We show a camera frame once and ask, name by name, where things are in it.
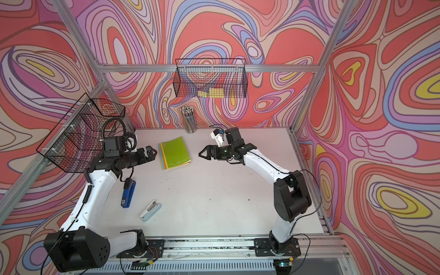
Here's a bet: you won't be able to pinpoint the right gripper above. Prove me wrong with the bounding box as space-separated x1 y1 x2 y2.
199 145 235 161

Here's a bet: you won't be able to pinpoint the remaining cream lined notebook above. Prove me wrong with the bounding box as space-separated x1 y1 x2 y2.
158 143 166 171

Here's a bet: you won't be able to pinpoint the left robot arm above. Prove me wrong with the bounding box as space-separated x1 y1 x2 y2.
44 134 158 273

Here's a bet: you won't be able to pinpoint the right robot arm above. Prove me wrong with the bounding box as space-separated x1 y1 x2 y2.
198 127 312 257

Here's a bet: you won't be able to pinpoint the metal pen cup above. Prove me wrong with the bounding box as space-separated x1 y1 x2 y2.
181 105 197 134

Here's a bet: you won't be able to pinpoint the light blue white stapler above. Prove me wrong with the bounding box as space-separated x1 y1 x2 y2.
139 199 162 222

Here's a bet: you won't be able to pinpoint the yellow sticky notes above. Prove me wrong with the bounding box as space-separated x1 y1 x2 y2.
197 88 225 99

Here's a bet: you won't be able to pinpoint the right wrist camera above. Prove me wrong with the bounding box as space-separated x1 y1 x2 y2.
210 128 225 147

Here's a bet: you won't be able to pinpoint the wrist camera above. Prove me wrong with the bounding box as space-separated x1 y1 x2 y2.
210 128 225 147
126 132 137 151

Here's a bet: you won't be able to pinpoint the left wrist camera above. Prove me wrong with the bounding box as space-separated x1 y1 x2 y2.
126 132 137 151

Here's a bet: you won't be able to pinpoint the black wire basket back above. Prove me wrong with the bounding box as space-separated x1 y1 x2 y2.
173 57 248 99

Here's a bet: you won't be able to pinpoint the black wire basket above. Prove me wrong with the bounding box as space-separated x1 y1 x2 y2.
36 94 126 173
173 57 248 99

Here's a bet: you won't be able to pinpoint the black wire basket left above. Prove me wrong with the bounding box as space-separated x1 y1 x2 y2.
36 94 126 173

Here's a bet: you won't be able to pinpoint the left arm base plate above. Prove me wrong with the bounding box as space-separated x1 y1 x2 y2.
116 239 165 259

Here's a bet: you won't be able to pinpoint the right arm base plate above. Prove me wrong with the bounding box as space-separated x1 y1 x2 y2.
249 237 301 259

